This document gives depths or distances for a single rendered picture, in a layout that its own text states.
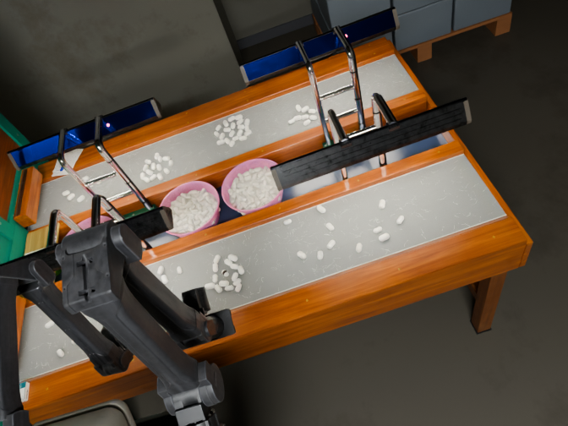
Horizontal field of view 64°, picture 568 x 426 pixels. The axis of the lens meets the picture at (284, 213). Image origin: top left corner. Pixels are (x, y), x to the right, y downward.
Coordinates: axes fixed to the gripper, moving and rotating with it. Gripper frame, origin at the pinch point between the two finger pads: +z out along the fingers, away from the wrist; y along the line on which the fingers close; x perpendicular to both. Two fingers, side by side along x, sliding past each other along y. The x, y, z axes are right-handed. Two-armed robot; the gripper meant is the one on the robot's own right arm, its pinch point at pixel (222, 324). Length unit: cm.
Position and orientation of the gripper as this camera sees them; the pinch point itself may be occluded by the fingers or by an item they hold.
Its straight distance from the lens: 129.8
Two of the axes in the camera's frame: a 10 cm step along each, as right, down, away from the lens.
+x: 2.9, 9.4, -1.9
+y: -9.5, 3.1, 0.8
